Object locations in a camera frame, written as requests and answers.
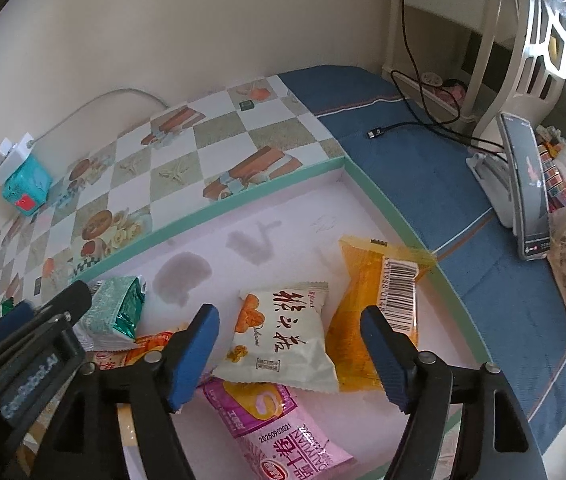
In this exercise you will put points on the colourful bead strip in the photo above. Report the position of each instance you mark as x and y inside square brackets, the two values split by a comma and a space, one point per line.
[550, 175]

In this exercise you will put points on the teal cardboard box tray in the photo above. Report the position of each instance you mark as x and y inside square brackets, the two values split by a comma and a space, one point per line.
[288, 220]

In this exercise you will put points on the pink snack packet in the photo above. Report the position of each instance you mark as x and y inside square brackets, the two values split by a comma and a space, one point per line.
[273, 435]

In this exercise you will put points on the white power strip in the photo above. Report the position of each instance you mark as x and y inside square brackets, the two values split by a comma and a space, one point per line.
[13, 160]

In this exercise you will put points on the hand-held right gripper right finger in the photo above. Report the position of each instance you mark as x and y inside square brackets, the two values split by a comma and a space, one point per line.
[385, 360]

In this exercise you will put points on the white phone stand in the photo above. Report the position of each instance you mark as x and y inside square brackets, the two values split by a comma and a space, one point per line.
[488, 180]

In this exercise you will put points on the white extension socket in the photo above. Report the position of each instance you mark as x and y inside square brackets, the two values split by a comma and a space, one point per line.
[433, 80]

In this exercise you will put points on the light green snack packet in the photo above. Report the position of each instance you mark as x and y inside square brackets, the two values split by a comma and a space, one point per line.
[113, 315]

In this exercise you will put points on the orange snack packet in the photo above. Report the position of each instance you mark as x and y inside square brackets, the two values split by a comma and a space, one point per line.
[133, 352]

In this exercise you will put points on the white lattice frame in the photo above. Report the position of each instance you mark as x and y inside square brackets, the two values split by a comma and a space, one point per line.
[530, 60]

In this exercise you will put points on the smartphone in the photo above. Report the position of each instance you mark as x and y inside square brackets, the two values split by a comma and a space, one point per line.
[525, 185]

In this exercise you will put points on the white snack packet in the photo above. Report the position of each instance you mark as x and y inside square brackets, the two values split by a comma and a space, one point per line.
[273, 340]

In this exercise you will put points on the teal toy box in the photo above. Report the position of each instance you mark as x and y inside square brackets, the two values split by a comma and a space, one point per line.
[30, 185]

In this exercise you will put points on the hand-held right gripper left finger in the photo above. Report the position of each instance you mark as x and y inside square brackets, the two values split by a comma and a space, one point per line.
[193, 360]

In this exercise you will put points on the yellow snack packet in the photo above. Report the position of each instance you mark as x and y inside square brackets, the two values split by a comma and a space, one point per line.
[358, 310]

